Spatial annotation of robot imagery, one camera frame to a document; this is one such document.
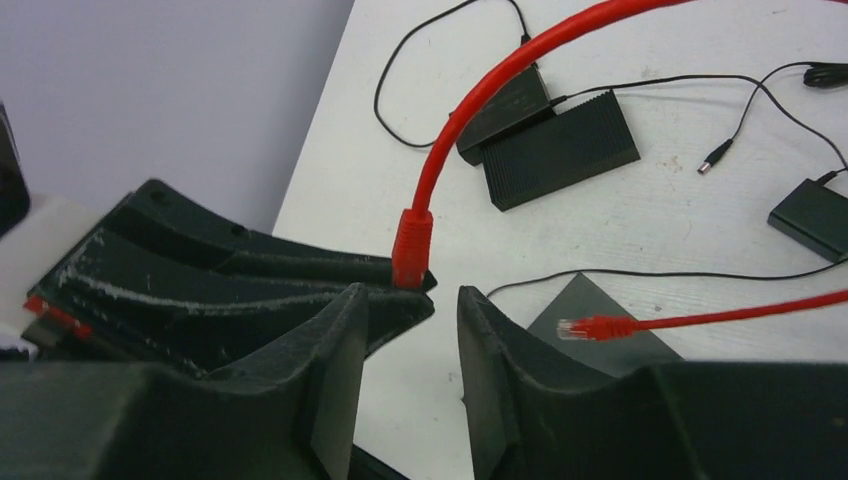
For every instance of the small black power brick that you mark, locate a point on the small black power brick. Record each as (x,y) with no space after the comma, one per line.
(521,103)

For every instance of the black ribbed power adapter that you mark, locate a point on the black ribbed power adapter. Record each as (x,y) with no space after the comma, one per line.
(588,140)

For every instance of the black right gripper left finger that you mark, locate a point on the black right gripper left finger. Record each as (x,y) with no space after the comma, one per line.
(285,411)

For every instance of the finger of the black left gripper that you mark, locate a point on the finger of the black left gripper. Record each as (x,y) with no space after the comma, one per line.
(95,294)
(184,247)

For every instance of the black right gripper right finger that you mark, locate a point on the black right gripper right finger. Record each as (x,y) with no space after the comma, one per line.
(535,413)

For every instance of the small black wall plug adapter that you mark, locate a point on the small black wall plug adapter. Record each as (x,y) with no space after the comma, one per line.
(814,216)

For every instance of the black network switch box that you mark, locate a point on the black network switch box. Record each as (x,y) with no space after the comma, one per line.
(588,326)

